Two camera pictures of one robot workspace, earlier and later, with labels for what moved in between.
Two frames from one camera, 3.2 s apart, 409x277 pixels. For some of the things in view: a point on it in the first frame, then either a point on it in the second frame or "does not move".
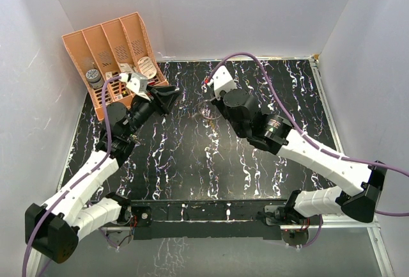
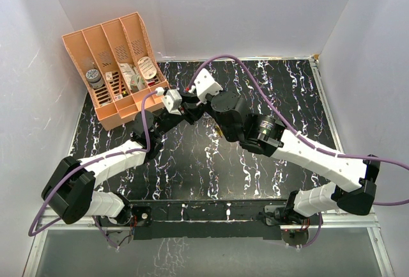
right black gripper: (219, 103) → (207, 103)
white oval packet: (147, 66) does not move
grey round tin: (95, 78) does not move
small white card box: (108, 75) does not move
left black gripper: (163, 102) → (192, 113)
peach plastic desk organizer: (120, 46) does not move
